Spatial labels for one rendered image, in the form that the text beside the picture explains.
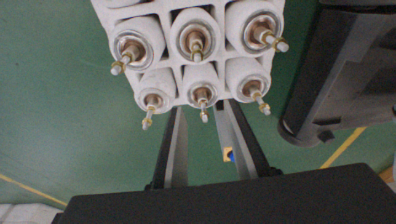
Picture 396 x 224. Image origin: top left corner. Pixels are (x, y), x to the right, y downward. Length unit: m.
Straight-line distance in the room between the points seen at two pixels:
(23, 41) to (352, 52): 1.02
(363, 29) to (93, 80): 0.86
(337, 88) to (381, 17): 0.20
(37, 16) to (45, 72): 0.21
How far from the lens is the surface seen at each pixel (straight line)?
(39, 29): 0.73
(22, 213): 2.78
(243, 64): 0.36
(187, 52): 0.29
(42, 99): 0.94
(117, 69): 0.23
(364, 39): 0.53
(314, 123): 0.67
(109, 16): 0.39
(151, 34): 0.30
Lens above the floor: 0.53
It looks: 49 degrees down
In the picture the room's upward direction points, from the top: 176 degrees clockwise
